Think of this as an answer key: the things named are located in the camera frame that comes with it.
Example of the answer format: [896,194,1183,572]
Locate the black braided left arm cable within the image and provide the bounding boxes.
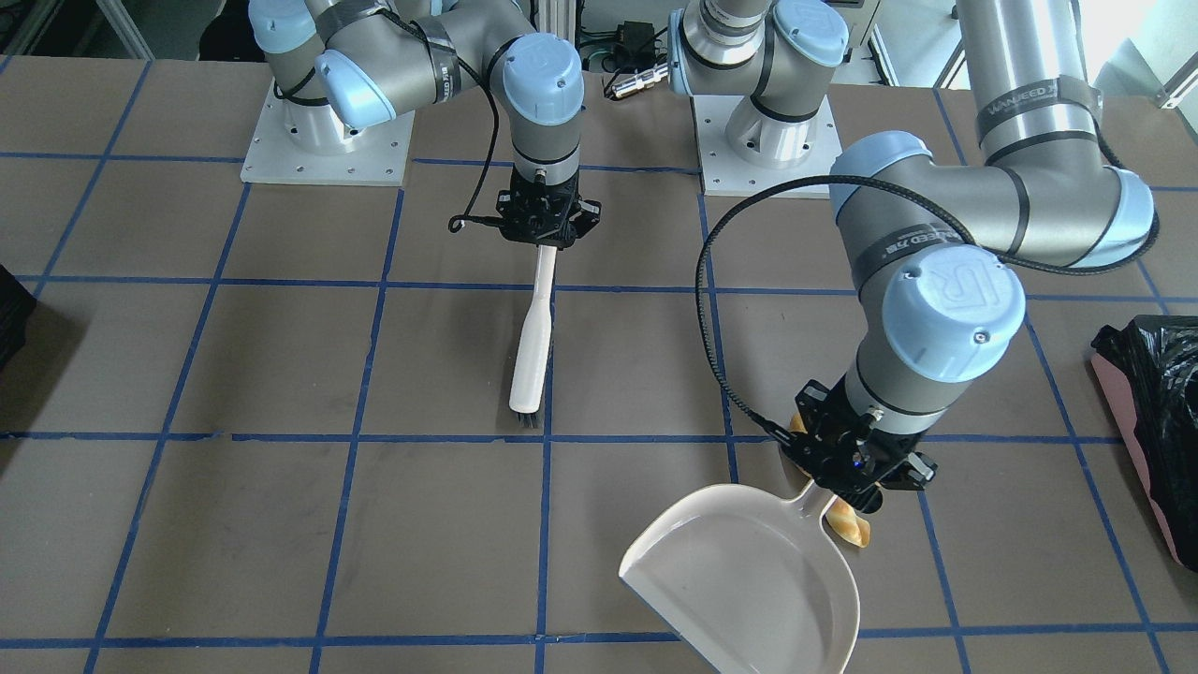
[694,80,1161,441]

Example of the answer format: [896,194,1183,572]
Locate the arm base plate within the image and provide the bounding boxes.
[241,89,415,187]

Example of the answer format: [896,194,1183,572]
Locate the white hand brush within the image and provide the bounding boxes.
[508,245,558,429]

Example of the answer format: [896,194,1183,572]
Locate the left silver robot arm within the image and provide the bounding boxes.
[694,1,1160,516]

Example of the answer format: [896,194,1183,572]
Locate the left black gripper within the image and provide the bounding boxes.
[782,379,938,515]

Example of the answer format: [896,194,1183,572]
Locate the white plastic dustpan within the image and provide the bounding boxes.
[618,482,860,673]

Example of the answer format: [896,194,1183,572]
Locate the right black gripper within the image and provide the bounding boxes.
[496,186,603,248]

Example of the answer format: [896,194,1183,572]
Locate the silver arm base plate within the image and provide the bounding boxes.
[692,95,842,198]

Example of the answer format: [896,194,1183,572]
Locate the black bin at edge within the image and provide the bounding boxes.
[0,266,37,371]

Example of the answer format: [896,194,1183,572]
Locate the twisted croissant pastry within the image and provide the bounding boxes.
[823,496,872,548]

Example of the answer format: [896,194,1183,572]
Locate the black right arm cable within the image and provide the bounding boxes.
[271,19,525,235]

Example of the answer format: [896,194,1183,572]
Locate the pink bin with black bag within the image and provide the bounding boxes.
[1090,315,1197,571]

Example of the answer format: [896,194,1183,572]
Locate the silver cylindrical connector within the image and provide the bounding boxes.
[603,63,670,101]

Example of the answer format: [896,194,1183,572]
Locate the black power adapter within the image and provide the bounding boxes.
[613,22,658,69]

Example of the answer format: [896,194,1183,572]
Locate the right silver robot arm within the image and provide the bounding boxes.
[242,1,603,249]

